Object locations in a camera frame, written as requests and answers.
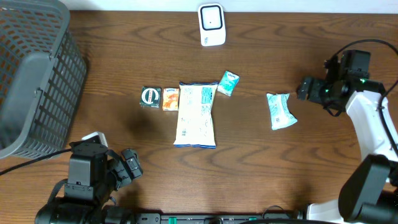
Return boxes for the cream wipes pack blue edges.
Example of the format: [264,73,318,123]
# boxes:
[174,82,218,149]

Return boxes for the grey plastic mesh basket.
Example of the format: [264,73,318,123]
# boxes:
[1,0,87,159]

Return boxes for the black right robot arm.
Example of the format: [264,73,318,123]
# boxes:
[297,50,397,223]

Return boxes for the white barcode scanner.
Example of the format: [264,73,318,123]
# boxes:
[198,3,226,47]

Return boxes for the orange tissue pack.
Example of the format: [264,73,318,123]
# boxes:
[162,88,180,111]

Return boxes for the black healing ointment box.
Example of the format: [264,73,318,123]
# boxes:
[139,86,161,108]

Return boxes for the teal white Kleenex tissue pack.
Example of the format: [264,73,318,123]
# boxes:
[217,71,240,96]

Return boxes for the green soft wipes pack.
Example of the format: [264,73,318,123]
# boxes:
[266,93,297,130]

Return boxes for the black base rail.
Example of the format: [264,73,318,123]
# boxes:
[134,212,292,224]

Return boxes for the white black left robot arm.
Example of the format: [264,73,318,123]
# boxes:
[35,138,143,224]

